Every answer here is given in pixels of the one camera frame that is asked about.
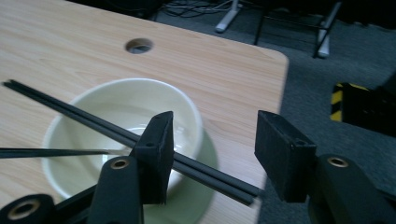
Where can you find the black metal chair frame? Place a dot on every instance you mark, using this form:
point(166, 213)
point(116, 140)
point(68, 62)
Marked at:
point(260, 28)

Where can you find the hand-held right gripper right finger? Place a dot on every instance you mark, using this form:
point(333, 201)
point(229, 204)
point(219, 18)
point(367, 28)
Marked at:
point(281, 155)

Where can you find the cream ceramic bowl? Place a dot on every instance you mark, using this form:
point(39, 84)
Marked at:
point(118, 102)

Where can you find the black yellow striped base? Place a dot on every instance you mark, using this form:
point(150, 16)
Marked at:
point(364, 109)

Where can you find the black chopstick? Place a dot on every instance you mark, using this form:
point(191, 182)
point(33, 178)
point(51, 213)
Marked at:
point(46, 152)
point(214, 183)
point(77, 112)

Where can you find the white desk leg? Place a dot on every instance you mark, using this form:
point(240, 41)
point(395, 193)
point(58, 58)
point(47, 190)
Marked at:
point(229, 17)
point(327, 34)

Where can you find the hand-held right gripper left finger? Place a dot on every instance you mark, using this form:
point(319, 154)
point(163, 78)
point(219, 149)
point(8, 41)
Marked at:
point(157, 155)

